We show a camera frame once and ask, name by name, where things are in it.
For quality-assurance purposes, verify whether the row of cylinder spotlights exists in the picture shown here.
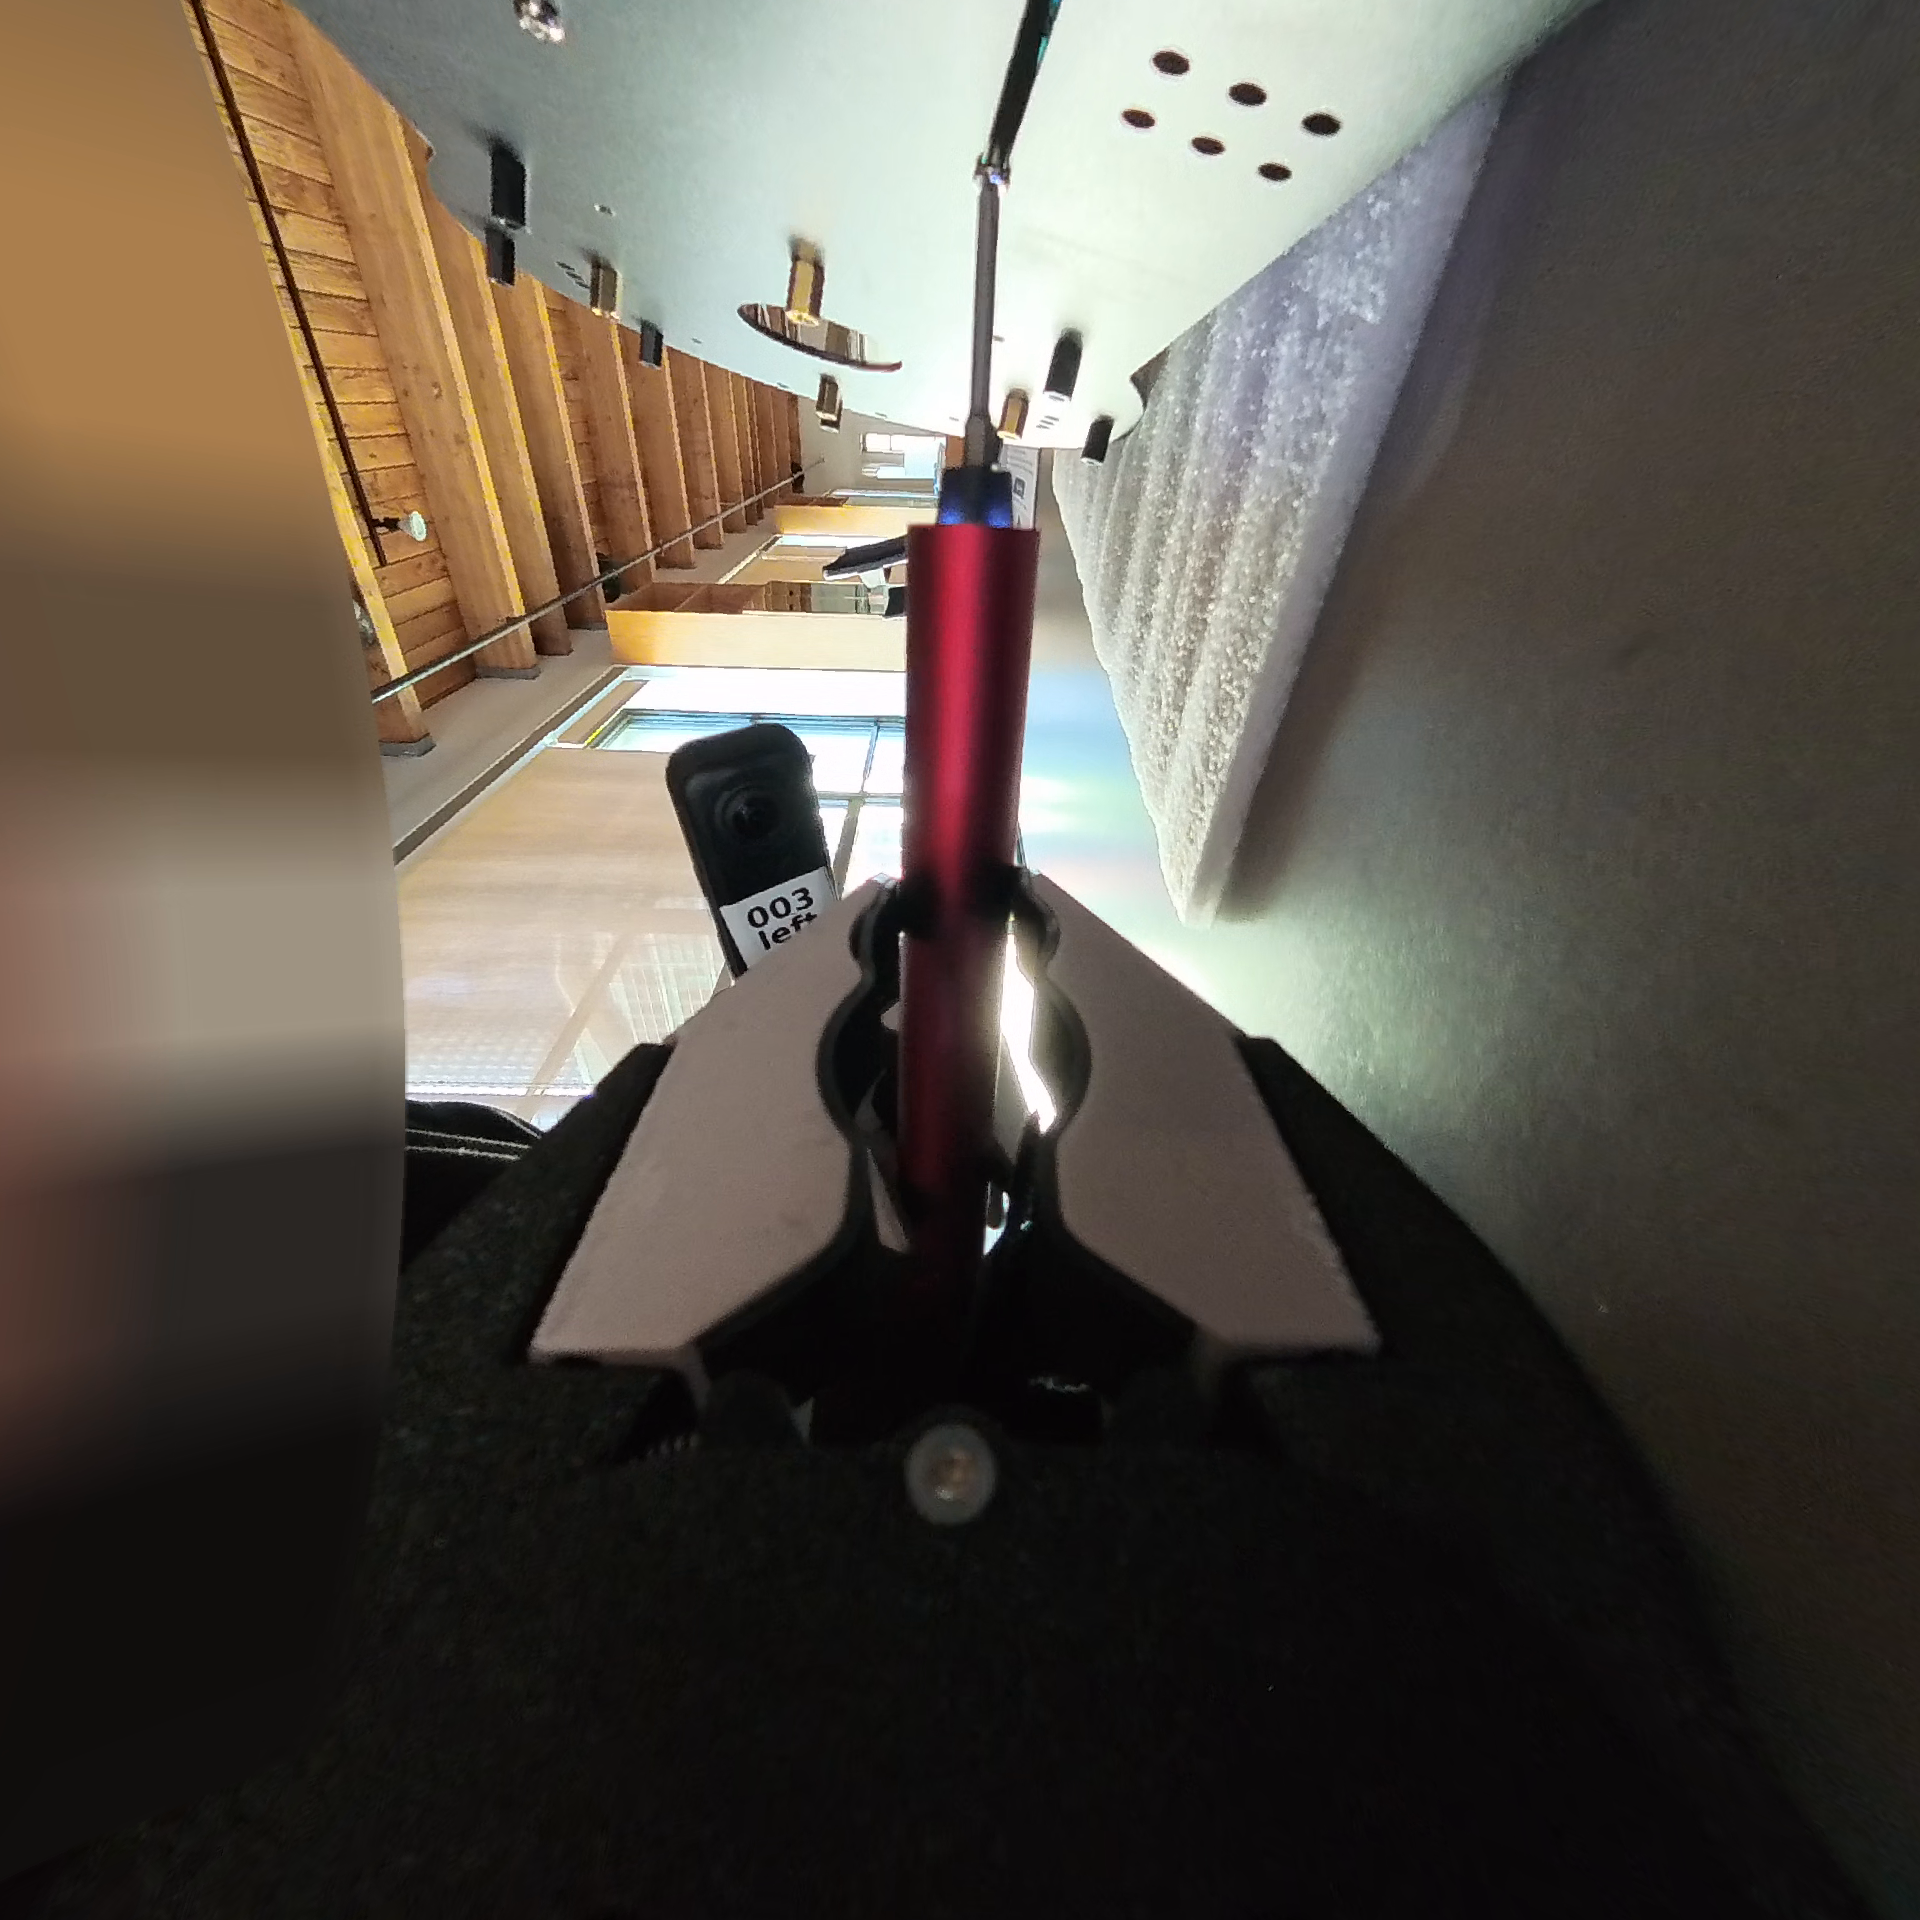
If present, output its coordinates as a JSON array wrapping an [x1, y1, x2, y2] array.
[[483, 139, 1120, 466]]

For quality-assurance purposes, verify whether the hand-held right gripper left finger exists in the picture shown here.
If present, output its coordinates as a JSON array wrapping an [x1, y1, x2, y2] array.
[[528, 879, 905, 1374]]

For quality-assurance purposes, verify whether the round shiny disc lamp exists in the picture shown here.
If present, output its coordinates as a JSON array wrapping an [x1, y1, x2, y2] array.
[[737, 247, 905, 376]]

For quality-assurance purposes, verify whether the dark thin rod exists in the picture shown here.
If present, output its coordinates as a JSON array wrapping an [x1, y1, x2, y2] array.
[[979, 0, 1060, 169]]

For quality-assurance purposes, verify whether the bright glass window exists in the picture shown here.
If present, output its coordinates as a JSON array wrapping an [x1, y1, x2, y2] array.
[[591, 704, 905, 842]]

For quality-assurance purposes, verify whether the metal handrail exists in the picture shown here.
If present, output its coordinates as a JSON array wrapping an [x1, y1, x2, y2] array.
[[368, 472, 800, 707]]

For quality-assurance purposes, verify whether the person's black clothing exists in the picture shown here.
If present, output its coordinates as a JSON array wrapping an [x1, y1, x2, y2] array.
[[404, 1093, 602, 1248]]

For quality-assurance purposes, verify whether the red metallic tube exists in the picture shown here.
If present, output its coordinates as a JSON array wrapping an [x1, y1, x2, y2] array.
[[896, 151, 1047, 1270]]

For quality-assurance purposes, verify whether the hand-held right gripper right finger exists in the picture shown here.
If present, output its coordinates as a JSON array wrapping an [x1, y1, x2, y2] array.
[[1032, 874, 1383, 1365]]

